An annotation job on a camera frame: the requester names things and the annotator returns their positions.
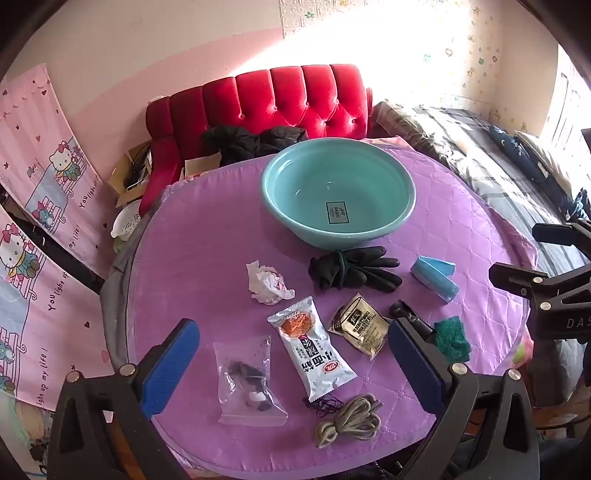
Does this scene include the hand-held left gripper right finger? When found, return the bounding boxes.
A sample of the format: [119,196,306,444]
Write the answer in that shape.
[387,318,540,480]

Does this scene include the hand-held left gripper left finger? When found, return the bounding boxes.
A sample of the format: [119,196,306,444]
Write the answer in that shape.
[47,318,201,480]

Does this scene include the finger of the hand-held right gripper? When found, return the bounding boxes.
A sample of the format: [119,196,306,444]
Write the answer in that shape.
[532,223,591,261]
[488,262,591,319]

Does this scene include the green scouring pad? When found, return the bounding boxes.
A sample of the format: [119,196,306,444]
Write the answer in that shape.
[431,316,472,363]

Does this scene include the small black clip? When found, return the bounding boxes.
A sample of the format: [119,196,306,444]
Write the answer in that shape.
[389,299,435,340]

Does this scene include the beige seasoning packet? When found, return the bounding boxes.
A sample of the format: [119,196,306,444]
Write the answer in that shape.
[327,293,393,361]

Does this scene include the clear zip bag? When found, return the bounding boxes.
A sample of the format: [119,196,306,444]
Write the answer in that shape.
[213,333,289,428]

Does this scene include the grey rope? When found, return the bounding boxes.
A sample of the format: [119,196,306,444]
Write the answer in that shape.
[315,393,384,449]

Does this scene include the blue face mask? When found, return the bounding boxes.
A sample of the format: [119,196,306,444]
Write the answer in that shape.
[411,256,459,304]

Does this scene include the black earphones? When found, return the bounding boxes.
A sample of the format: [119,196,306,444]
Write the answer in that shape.
[302,393,345,420]

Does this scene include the white snack packet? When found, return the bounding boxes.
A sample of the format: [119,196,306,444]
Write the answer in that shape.
[267,296,358,403]

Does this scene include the black gloves bundle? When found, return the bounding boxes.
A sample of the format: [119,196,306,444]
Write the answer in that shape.
[308,246,403,292]

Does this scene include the white tissue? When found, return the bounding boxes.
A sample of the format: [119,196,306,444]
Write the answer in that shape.
[246,260,296,306]

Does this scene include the teal plastic basin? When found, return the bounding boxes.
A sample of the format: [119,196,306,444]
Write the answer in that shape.
[261,137,416,247]

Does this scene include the pink printed cloth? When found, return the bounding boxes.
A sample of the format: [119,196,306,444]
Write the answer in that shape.
[505,330,536,370]

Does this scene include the bed with grey bedding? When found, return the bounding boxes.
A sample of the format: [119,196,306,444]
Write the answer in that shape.
[369,102,591,407]

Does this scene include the cream pillow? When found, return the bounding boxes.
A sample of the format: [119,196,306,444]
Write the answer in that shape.
[515,130,575,195]

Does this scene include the dark blue printed cloth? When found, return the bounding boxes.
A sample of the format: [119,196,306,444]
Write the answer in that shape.
[487,124,591,222]

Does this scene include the bright window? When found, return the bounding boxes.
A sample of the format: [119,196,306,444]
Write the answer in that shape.
[538,44,591,158]

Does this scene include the pink cartoon curtain panel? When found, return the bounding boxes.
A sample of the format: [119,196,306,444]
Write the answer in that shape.
[0,203,116,418]
[0,64,116,278]

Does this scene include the white plastic colander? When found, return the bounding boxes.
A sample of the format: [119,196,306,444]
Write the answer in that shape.
[111,198,144,241]

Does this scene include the pale printed cloth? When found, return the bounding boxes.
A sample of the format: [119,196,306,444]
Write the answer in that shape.
[0,392,58,480]

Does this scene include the folded dark blanket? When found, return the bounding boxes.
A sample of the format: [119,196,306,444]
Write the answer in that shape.
[372,102,462,162]

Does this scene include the open cardboard box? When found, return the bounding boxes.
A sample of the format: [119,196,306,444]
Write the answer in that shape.
[108,141,155,208]

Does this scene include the flat cardboard piece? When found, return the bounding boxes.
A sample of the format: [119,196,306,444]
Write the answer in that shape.
[182,154,223,181]

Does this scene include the black clothes pile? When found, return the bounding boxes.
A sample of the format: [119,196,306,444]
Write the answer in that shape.
[202,124,309,168]

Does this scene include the red tufted sofa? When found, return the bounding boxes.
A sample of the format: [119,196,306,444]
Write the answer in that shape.
[141,64,374,215]

